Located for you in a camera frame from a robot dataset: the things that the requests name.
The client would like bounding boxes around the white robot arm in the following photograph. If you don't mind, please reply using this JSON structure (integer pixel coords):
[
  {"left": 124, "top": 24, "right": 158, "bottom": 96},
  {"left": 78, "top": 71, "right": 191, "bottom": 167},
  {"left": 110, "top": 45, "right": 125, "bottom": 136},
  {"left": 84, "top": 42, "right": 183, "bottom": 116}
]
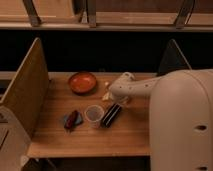
[{"left": 109, "top": 69, "right": 213, "bottom": 171}]

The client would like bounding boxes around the orange ceramic bowl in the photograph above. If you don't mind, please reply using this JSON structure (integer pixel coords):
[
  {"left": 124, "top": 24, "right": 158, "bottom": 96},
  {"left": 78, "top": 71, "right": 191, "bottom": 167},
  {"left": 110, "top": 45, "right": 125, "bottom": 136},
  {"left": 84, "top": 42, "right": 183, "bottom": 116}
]
[{"left": 68, "top": 72, "right": 97, "bottom": 94}]

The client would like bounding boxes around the small pale table object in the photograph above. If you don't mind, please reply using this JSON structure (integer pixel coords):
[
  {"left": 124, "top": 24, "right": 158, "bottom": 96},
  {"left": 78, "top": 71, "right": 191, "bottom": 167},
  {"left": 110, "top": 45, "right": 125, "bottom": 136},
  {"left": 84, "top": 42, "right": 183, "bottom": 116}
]
[{"left": 102, "top": 92, "right": 110, "bottom": 101}]

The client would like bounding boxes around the small blue cloth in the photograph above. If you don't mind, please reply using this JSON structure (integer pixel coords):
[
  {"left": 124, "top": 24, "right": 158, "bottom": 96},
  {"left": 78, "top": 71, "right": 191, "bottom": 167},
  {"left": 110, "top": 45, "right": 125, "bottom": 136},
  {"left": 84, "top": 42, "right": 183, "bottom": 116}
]
[{"left": 63, "top": 113, "right": 83, "bottom": 126}]

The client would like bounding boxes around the red pocket knife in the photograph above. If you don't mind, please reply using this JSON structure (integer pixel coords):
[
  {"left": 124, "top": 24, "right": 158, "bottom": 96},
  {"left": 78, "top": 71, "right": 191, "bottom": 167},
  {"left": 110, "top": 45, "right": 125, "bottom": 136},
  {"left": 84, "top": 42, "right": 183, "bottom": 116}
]
[{"left": 64, "top": 110, "right": 78, "bottom": 130}]

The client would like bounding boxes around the dark side panel right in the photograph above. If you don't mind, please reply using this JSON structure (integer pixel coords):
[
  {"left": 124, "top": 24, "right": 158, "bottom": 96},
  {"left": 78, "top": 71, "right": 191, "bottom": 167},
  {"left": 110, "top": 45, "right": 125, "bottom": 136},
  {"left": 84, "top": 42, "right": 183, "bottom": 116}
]
[{"left": 157, "top": 39, "right": 192, "bottom": 76}]

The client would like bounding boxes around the wooden side panel left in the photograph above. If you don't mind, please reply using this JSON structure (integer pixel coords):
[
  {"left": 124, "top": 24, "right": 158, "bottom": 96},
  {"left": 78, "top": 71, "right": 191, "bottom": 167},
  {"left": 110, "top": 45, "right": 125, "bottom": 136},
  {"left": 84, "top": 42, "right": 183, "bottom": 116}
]
[{"left": 0, "top": 38, "right": 49, "bottom": 139}]

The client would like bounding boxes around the wooden upper shelf frame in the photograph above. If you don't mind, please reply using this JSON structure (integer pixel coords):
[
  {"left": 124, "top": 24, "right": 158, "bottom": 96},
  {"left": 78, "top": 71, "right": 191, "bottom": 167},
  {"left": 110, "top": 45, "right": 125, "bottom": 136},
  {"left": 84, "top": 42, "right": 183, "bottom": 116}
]
[{"left": 0, "top": 0, "right": 213, "bottom": 32}]

